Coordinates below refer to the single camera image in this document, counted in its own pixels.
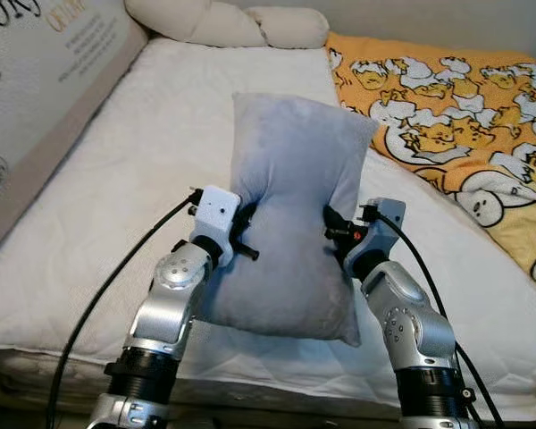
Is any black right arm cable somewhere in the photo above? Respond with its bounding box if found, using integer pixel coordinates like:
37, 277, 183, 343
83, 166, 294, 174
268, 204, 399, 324
360, 204, 507, 429

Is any white quilted mattress topper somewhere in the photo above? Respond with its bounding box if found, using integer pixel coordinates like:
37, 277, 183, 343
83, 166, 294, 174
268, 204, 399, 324
0, 37, 536, 422

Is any grey patterned mattress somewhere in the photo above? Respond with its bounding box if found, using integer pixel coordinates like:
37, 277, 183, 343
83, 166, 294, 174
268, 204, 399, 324
0, 344, 536, 428

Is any yellow duck print blanket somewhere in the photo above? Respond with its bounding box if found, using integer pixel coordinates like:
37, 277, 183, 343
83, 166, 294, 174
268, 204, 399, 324
325, 32, 536, 298

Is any cream knotted bolster cushion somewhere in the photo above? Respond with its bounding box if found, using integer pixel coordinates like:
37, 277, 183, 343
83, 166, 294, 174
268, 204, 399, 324
124, 0, 331, 51

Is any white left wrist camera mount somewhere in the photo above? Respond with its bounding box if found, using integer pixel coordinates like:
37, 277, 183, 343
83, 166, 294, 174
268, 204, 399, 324
194, 184, 243, 269

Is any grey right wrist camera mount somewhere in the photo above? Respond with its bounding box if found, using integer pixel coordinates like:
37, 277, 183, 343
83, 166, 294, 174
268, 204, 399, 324
344, 198, 407, 279

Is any grey plush pillow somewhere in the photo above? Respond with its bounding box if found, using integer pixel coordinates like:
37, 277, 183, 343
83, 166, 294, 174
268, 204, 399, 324
197, 91, 380, 349

